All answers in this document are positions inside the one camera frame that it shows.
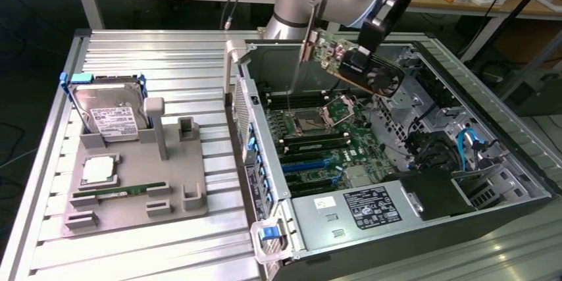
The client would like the graphics card with black fan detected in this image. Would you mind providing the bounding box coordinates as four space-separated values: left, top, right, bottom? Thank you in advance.
299 1 408 99

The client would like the blue expansion slot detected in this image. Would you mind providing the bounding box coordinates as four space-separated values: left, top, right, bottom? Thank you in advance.
281 159 330 173

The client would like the long black expansion slot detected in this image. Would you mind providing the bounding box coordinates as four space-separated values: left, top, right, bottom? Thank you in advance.
286 177 332 189
289 185 334 197

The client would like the black slanted pole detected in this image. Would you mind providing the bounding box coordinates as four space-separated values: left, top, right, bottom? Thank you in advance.
456 0 550 61

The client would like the metal socket cover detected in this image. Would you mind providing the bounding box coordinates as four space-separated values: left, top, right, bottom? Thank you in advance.
322 95 361 127

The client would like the silver disk bay cage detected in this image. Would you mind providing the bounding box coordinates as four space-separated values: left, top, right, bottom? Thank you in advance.
372 73 444 163

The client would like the thin metal locking lever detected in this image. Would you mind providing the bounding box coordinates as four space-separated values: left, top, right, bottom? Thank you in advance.
285 85 297 113

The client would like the CPU socket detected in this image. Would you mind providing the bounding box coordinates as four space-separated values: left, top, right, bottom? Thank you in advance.
291 108 330 136

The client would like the green motherboard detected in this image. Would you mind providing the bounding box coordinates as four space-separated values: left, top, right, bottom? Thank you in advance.
262 89 400 198

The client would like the silver chipset heatsink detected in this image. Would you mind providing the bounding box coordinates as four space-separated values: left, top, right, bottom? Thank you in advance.
344 165 380 189

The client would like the black plastic air shroud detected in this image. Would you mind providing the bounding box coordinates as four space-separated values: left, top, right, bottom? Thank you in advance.
402 171 480 222

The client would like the grey power supply unit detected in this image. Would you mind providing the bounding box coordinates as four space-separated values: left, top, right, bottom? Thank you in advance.
289 180 418 251

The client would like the black open PC case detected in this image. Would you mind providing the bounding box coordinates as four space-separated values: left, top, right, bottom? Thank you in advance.
222 39 562 281

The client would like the blue case latch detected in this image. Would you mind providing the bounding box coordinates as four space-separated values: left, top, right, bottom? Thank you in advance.
258 226 279 241

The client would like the silver hard disk blue carrier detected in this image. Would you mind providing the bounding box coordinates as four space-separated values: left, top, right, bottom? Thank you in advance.
58 72 147 144

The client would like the green RAM stick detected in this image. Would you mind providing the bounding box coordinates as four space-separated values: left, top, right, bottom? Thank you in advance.
73 180 171 201

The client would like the silver CPU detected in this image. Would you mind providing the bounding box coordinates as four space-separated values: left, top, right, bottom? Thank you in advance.
82 157 121 186

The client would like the grey parts rack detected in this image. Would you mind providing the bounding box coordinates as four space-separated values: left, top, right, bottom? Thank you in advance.
61 96 210 238

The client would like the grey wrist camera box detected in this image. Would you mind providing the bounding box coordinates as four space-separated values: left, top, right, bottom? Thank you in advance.
362 0 393 28

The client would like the blue disk wire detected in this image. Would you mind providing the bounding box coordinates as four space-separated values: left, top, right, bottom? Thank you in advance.
454 122 480 172

